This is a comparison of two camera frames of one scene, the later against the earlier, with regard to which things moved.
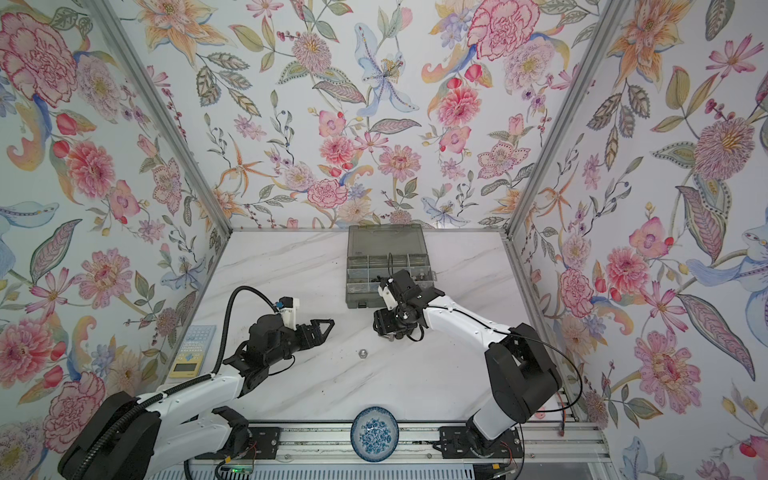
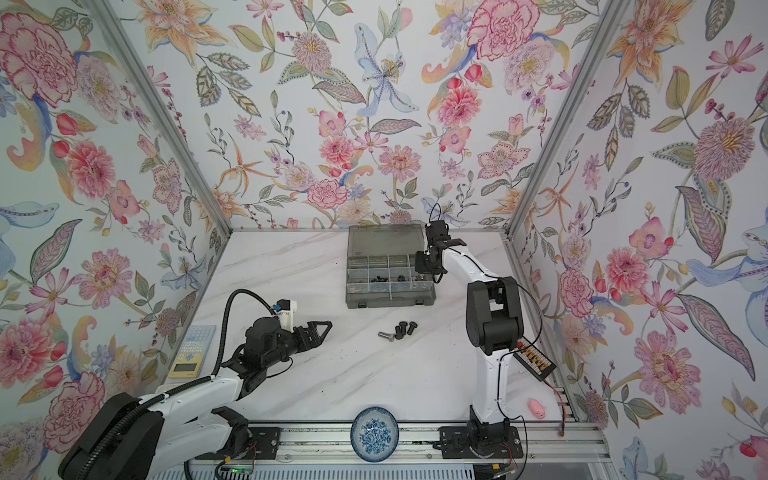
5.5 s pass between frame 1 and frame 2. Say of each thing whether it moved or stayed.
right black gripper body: moved
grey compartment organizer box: stayed
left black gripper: stayed
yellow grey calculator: stayed
